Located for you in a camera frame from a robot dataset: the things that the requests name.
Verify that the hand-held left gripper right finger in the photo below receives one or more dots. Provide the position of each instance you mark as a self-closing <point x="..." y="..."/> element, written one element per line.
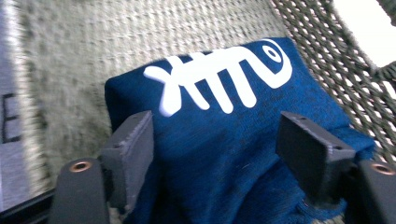
<point x="311" y="155"/>

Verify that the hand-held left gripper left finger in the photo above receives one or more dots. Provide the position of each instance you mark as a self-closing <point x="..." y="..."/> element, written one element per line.
<point x="134" y="149"/>

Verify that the dark blue cloth white print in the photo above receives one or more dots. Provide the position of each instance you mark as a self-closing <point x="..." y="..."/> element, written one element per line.
<point x="224" y="149"/>

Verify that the green woven basket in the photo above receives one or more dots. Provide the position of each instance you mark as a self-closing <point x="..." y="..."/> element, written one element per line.
<point x="93" y="46"/>

